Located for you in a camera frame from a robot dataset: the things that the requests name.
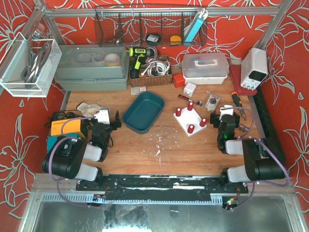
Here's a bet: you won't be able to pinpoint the red spool spring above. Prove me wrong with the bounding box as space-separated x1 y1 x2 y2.
199 118 207 128

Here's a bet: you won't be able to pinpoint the plastic bag with parts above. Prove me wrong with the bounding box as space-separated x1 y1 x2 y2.
205 91 223 112

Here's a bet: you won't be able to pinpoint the red handled ratchet wrench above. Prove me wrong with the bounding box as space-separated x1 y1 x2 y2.
178 94 203 106

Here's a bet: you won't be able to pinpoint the small red spring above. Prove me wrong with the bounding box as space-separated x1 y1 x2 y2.
187 101 194 111

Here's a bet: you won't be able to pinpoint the large red spring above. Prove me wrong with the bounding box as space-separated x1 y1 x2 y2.
175 108 182 117

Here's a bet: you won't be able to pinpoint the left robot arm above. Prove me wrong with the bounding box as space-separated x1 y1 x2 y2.
42 109 122 181

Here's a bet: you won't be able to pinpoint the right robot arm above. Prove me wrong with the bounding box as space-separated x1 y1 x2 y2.
210 111 287 183

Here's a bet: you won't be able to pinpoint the teal plastic tray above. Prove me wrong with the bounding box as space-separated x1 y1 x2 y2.
123 91 165 134

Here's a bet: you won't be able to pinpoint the small metal parts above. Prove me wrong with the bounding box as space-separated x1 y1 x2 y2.
239 124 250 132

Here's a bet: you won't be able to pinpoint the white work glove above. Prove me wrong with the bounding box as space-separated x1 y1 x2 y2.
76 102 108 117

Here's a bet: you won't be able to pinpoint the orange black screwdriver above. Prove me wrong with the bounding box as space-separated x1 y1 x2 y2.
231 91 247 121

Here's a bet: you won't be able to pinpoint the clear small label bag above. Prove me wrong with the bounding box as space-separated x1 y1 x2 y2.
130 87 146 95

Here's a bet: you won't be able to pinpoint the white power plug adapter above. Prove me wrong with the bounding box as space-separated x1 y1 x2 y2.
183 83 197 97

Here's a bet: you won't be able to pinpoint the orange power box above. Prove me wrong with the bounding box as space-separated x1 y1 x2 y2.
51 119 88 139

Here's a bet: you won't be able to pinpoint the red small box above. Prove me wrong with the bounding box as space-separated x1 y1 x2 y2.
172 73 185 88

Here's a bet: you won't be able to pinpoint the woven brown basket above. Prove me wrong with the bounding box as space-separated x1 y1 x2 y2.
128 67 172 87

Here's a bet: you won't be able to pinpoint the grey plastic storage box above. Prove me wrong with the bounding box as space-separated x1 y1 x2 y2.
55 44 129 91

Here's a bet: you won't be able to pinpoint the teal power box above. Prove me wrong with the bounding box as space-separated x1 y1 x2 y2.
47 133 80 152

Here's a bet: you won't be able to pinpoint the white power supply unit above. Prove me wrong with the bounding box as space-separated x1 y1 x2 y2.
240 48 267 91

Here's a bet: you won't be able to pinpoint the yellow tape measure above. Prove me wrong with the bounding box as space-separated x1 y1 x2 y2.
170 35 182 46

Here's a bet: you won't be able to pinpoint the clear acrylic hanging box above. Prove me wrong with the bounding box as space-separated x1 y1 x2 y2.
0 33 62 98

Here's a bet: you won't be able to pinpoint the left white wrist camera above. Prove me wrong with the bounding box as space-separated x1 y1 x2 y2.
94 109 110 125

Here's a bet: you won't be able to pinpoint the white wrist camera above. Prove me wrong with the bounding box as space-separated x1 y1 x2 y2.
220 105 234 117
94 109 110 125

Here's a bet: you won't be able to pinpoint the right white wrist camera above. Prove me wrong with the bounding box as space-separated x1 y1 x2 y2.
220 105 234 117

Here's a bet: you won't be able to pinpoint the white peg base plate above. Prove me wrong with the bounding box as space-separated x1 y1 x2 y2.
173 107 207 137

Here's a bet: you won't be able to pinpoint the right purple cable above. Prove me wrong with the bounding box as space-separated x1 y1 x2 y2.
224 107 291 213

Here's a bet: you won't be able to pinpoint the purple cable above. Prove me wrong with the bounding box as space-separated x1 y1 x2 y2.
48 116 107 208
224 107 291 213

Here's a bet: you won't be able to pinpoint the white plastic case with handle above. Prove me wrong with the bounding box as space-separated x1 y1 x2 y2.
182 53 229 85

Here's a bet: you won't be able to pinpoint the black cable duct strip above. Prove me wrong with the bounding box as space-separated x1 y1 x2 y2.
253 87 286 166

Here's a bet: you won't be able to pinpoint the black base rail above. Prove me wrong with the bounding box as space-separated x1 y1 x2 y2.
76 174 248 202

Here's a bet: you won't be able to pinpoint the white coiled cable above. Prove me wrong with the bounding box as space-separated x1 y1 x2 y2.
141 60 171 76

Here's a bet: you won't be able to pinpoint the green yellow cordless drill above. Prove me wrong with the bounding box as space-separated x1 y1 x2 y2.
129 47 155 79

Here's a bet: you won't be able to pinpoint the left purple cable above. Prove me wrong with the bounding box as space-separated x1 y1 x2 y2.
48 116 107 208

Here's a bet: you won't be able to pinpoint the black wire hanging basket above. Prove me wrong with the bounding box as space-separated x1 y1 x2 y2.
94 5 208 48

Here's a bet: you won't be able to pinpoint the aluminium frame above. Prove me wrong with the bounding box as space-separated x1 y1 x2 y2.
0 0 309 232

